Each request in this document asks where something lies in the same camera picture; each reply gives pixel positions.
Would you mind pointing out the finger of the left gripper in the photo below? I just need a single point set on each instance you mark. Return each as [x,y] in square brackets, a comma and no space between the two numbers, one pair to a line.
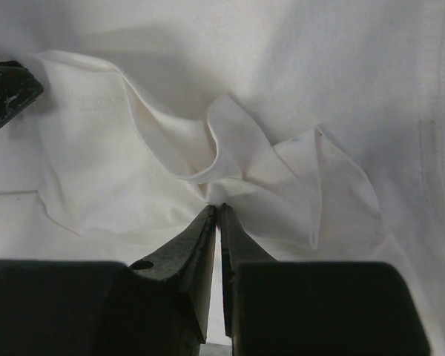
[18,89]

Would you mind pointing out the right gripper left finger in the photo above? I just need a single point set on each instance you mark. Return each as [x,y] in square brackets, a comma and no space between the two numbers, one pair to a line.
[156,306]

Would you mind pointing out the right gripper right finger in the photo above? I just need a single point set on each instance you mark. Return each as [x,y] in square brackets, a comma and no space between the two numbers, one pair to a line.
[313,308]

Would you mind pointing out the white t shirt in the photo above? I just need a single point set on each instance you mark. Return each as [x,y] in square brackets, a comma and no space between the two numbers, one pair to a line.
[321,122]

